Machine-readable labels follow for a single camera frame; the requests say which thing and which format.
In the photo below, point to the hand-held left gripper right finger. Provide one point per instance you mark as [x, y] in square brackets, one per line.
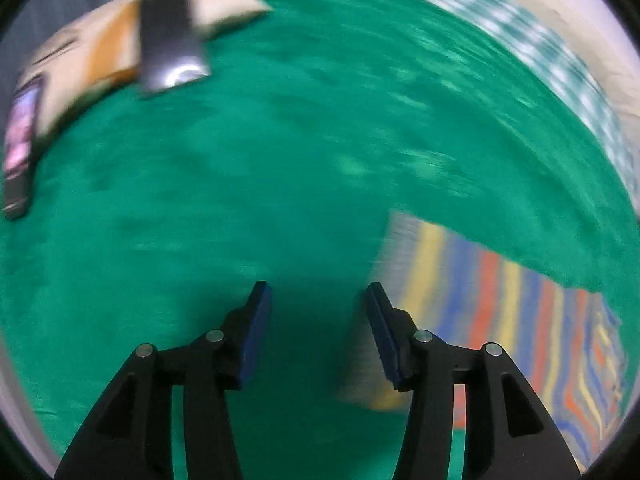
[382, 330]

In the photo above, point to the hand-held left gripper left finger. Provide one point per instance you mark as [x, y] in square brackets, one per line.
[257, 330]

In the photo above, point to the striped knitted small garment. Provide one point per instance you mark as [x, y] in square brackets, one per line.
[500, 300]

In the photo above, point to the green plush blanket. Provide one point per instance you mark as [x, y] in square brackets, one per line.
[300, 160]

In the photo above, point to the dark phone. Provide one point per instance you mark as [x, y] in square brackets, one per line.
[170, 45]

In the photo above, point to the phone with lit screen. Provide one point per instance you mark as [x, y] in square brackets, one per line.
[20, 135]

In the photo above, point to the teal checkered cloth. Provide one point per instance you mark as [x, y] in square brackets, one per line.
[525, 35]

